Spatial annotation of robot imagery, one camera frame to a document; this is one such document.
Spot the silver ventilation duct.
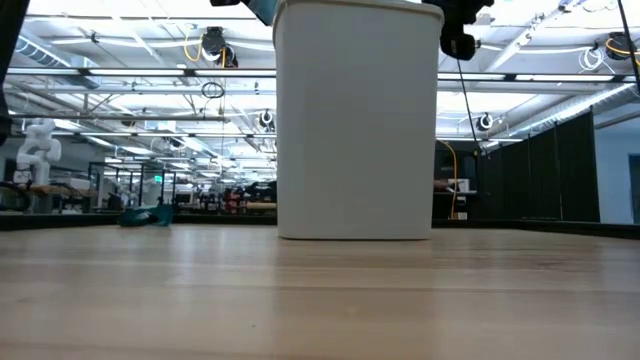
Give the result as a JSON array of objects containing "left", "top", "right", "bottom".
[
  {"left": 14, "top": 27, "right": 101, "bottom": 91},
  {"left": 492, "top": 82, "right": 640, "bottom": 139}
]

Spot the yellow hanging cable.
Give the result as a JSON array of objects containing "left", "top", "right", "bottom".
[
  {"left": 182, "top": 27, "right": 205, "bottom": 64},
  {"left": 438, "top": 139, "right": 459, "bottom": 220}
]

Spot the thin black hanging cable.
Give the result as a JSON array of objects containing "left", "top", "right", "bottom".
[
  {"left": 454, "top": 54, "right": 482, "bottom": 151},
  {"left": 616, "top": 0, "right": 640, "bottom": 94}
]

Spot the black partition screen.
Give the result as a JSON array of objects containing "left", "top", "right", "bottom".
[{"left": 477, "top": 107, "right": 601, "bottom": 223}]

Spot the distant wooden workbench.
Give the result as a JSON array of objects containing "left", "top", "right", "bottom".
[{"left": 0, "top": 180, "right": 101, "bottom": 215}]

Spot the ceiling light rail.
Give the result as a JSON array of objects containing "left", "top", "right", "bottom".
[{"left": 0, "top": 66, "right": 640, "bottom": 84}]

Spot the light blue bag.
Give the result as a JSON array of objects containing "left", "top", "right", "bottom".
[{"left": 247, "top": 0, "right": 282, "bottom": 27}]

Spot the black hanging cable loop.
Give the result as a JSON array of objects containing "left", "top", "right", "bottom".
[{"left": 201, "top": 81, "right": 226, "bottom": 100}]

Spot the distant black shelving frame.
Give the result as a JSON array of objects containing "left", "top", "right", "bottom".
[{"left": 88, "top": 160, "right": 236, "bottom": 209}]

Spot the small crumpled teal bag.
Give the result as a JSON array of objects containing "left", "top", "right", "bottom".
[{"left": 117, "top": 203, "right": 175, "bottom": 229}]

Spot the white plastic trash bin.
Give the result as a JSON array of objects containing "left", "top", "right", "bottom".
[{"left": 272, "top": 0, "right": 445, "bottom": 241}]

